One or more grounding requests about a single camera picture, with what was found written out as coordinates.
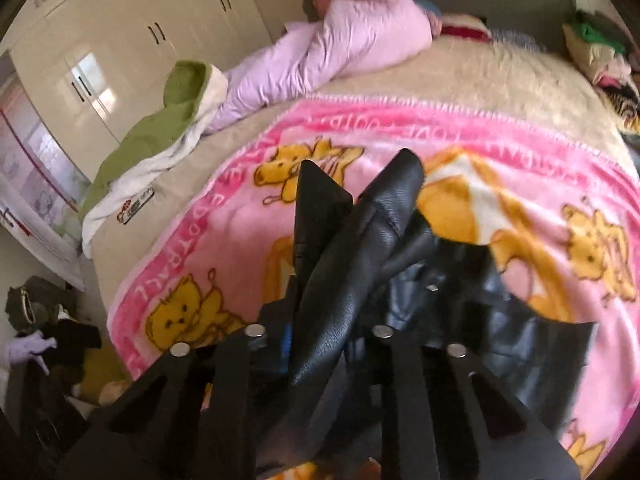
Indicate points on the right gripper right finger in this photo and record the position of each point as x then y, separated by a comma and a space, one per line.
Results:
442, 413

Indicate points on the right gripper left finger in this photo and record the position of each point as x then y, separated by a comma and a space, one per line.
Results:
214, 413

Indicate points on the black leather jacket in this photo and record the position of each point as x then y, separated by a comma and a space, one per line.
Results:
376, 261

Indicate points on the pile of folded clothes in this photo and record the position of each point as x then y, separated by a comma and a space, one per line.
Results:
608, 58

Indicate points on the clutter pile on floor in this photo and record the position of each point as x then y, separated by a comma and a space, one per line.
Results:
60, 370

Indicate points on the pink cartoon fleece blanket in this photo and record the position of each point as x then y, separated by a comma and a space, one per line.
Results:
561, 222

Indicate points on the green and white blanket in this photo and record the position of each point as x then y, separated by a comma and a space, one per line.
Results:
192, 95

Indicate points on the beige bed cover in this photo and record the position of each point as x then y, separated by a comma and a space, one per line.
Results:
542, 89

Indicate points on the grey patterned pillow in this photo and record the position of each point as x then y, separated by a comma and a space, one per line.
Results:
517, 39

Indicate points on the cream wardrobe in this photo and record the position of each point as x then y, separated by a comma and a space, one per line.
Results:
93, 68

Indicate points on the red and white pillow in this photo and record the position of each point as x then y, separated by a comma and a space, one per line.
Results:
465, 26

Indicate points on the lilac quilted duvet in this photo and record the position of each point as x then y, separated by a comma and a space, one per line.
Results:
355, 37

